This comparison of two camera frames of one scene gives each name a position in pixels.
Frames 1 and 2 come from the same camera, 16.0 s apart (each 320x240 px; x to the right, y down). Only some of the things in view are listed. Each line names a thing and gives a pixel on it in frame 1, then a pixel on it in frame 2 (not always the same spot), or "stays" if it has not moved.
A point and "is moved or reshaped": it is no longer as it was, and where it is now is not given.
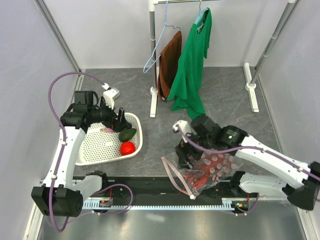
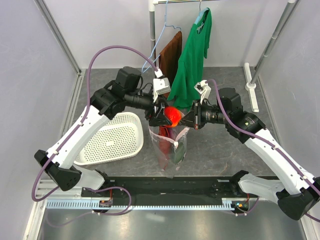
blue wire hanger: (165, 25) stays
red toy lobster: (209, 168) -> (165, 146)
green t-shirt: (187, 91) stays
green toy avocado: (126, 134) is moved or reshaped
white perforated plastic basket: (100, 144) stays
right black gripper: (183, 149) -> (194, 119)
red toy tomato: (127, 148) -> (173, 114)
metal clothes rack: (291, 8) stays
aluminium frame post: (63, 45) stays
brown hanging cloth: (169, 59) stays
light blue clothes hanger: (201, 13) stays
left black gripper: (117, 125) -> (160, 120)
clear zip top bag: (196, 171) -> (171, 144)
